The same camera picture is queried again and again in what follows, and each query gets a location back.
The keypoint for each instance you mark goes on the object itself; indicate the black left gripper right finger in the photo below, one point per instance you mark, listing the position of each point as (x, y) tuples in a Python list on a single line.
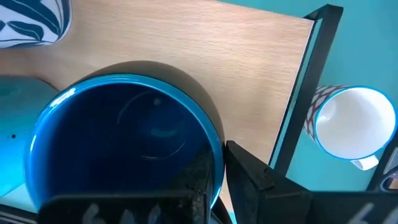
[(258, 199)]

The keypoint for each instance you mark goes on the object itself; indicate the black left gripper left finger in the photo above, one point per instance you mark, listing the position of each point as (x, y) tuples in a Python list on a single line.
[(186, 205)]

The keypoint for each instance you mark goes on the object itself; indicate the dark blue mug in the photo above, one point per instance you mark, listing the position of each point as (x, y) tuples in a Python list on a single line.
[(124, 133)]

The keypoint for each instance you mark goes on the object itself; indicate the white mug blue floral print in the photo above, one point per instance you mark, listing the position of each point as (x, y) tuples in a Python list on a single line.
[(31, 21)]

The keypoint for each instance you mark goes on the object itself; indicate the white lattice mug blue rim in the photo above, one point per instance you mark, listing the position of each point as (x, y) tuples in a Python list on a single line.
[(354, 124)]

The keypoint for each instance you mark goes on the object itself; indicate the wooden shelf riser black legs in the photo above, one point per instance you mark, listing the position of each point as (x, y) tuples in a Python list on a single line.
[(186, 46)]

